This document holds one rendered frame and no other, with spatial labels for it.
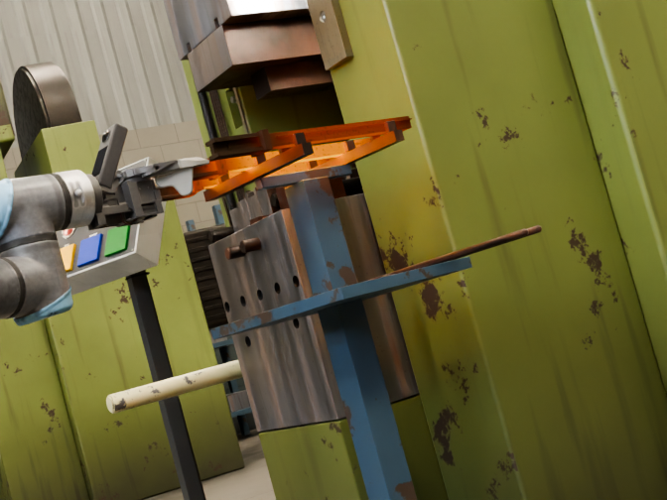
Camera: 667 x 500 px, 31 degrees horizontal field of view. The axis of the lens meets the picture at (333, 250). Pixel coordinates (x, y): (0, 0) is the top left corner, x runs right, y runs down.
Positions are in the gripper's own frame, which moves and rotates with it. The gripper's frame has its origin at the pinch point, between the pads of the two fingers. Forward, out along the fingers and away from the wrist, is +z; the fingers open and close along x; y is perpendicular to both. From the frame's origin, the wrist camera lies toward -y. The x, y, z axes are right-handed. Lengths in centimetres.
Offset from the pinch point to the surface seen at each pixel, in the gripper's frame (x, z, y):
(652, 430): 7, 91, 70
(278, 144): 13.1, 10.2, 0.6
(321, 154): 1.2, 28.5, 0.9
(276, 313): 1.0, 9.5, 27.3
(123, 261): -93, 37, 2
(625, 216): 10, 98, 26
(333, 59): -19, 55, -23
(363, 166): -21, 58, 1
